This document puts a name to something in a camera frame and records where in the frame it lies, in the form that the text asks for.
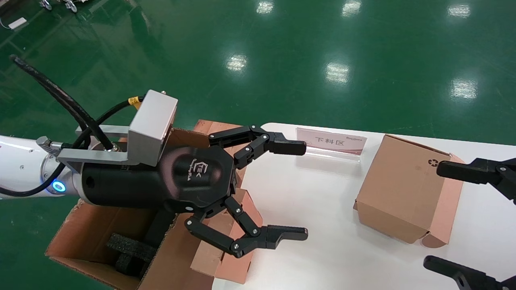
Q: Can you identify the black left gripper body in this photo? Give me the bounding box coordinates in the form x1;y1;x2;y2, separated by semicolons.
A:
80;145;237;215

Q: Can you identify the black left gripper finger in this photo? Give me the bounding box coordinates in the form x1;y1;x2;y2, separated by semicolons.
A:
185;196;309;259
208;125;307;170

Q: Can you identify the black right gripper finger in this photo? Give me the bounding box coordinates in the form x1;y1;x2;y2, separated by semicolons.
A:
423;255;516;290
437;158;516;206

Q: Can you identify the small plain cardboard box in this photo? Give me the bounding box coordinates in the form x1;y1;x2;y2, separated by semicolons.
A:
190;188;263;284

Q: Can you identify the cardboard box with recycle mark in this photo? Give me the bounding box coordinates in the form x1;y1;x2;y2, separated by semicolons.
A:
354;134;465;248

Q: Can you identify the big torn cardboard box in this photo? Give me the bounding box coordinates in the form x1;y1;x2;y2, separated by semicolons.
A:
45;127;242;290

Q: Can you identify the acrylic sign with red print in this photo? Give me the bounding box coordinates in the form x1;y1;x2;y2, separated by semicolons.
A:
295;127;368;164

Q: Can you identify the tall black foam block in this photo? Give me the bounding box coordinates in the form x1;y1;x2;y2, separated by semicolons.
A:
143;209;178;250

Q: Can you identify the low black foam block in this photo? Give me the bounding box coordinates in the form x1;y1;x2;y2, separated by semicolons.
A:
106;232;158;278

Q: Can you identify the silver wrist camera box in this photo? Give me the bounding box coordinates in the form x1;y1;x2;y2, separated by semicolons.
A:
56;89;179;166

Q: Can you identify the thin black yellow-tagged cable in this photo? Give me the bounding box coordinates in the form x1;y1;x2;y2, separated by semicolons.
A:
0;95;146;198

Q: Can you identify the thick black braided cable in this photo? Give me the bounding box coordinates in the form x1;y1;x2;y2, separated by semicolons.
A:
9;54;115;151

